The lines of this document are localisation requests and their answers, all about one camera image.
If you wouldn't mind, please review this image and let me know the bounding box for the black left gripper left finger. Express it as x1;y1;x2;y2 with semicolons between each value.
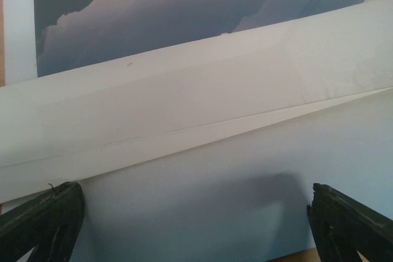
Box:
1;182;85;261

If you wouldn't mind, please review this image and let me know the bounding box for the white mat board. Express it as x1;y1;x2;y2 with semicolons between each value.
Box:
1;0;392;202

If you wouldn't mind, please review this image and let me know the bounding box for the landscape photo with white mat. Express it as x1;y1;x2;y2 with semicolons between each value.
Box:
34;0;368;77

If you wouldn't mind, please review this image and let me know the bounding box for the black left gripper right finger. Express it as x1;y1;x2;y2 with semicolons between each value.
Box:
306;183;392;261

